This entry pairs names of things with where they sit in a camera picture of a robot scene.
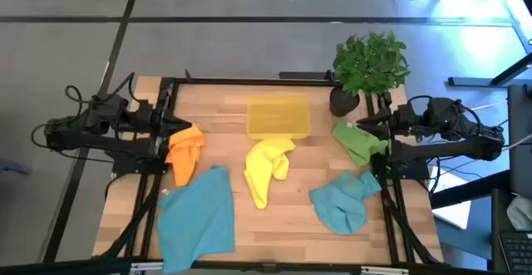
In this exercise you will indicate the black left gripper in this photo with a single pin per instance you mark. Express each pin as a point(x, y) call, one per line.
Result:
point(160, 121)

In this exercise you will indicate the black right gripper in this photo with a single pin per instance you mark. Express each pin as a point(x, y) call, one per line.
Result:
point(401, 125)

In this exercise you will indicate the orange microfiber towel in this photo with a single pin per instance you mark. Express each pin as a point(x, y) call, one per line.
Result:
point(185, 154)

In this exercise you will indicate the yellow microfiber towel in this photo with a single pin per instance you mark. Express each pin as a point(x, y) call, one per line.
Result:
point(262, 171)

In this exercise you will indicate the blue microfiber towel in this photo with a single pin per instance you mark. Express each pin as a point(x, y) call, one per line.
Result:
point(341, 208)
point(195, 221)

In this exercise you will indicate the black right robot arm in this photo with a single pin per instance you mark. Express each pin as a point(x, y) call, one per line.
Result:
point(449, 150)

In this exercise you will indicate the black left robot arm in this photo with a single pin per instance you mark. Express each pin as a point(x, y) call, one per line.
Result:
point(104, 144)

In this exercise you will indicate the green microfiber towel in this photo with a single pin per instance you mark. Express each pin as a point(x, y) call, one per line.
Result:
point(357, 144)

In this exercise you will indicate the black plant pot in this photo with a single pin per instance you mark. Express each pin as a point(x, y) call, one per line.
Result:
point(343, 102)

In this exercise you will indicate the green leafy plant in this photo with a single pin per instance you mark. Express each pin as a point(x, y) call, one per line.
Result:
point(370, 63)

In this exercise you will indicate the yellow translucent plastic bin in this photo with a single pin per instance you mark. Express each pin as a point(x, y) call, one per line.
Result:
point(278, 117)

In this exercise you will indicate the white sheet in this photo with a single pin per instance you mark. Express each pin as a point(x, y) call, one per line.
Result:
point(453, 208)

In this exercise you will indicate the dark grey monitor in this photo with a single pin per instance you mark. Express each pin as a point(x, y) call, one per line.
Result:
point(520, 142)

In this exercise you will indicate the black desk leg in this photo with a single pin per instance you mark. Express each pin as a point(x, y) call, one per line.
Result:
point(513, 69)

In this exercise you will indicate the black keyboard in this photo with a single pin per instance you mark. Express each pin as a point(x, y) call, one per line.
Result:
point(517, 250)

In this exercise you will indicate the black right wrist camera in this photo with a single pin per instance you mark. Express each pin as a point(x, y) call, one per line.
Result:
point(407, 111)

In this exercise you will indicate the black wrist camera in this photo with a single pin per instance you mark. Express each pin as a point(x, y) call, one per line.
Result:
point(407, 111)
point(144, 111)

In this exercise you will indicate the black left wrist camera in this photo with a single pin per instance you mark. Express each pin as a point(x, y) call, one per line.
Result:
point(144, 111)

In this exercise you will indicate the black aluminium table frame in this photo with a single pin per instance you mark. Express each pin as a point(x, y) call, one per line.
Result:
point(249, 81)

